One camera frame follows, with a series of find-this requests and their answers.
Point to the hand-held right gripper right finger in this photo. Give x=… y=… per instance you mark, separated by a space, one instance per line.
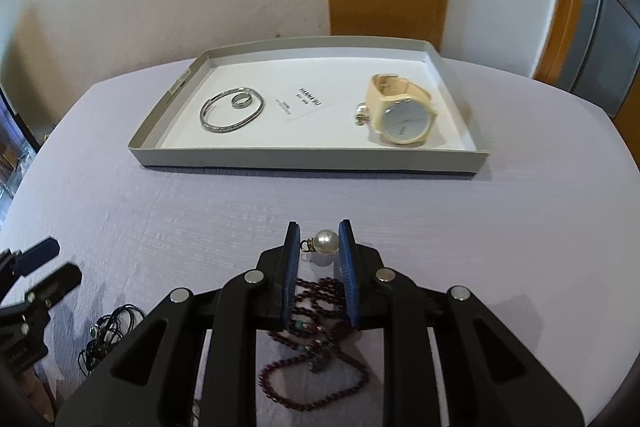
x=350 y=277

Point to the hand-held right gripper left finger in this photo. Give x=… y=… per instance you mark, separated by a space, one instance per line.
x=290 y=277

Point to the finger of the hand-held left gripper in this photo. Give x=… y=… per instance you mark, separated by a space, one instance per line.
x=55 y=279
x=35 y=253

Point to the pearl earring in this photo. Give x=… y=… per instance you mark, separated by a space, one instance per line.
x=360 y=114
x=322 y=243

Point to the grey cardboard tray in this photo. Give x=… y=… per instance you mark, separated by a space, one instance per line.
x=300 y=138

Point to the cream wristwatch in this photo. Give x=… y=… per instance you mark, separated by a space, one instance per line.
x=405 y=119

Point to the silver bangle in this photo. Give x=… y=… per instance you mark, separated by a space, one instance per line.
x=215 y=127

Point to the shelf with small items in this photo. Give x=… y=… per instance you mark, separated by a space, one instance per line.
x=10 y=157

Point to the lilac tablecloth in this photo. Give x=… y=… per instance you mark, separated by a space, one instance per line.
x=450 y=217

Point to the white paper slip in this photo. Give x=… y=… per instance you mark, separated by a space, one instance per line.
x=300 y=102

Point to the glass door with wooden frame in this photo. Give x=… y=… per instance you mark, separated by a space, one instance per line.
x=600 y=7

